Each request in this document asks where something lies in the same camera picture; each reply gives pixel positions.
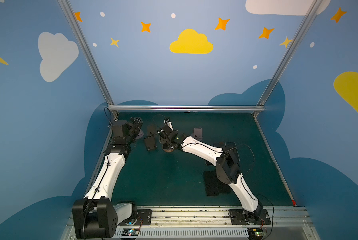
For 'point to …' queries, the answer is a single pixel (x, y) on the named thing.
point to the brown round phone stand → (167, 150)
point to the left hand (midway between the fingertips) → (141, 122)
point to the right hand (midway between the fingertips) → (166, 132)
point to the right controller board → (255, 233)
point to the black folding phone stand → (150, 143)
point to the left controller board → (130, 232)
